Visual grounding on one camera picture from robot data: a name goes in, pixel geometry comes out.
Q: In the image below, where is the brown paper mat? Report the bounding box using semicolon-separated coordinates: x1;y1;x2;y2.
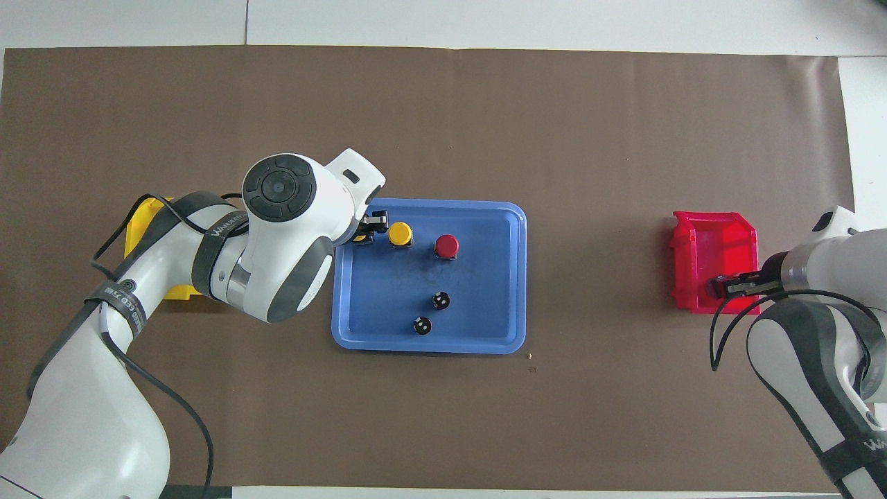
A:
0;45;881;489

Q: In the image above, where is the yellow plastic bin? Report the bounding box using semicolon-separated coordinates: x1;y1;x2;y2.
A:
125;196;209;302

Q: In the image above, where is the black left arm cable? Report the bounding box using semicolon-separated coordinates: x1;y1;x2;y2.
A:
90;193;245;499

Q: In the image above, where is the blue plastic tray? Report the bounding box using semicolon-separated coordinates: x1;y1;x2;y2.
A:
331;198;527;355

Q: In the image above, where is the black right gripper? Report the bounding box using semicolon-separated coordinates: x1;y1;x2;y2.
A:
721;251;787;300

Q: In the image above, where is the red plastic bin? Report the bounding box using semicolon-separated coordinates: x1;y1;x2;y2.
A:
669;211;761;315

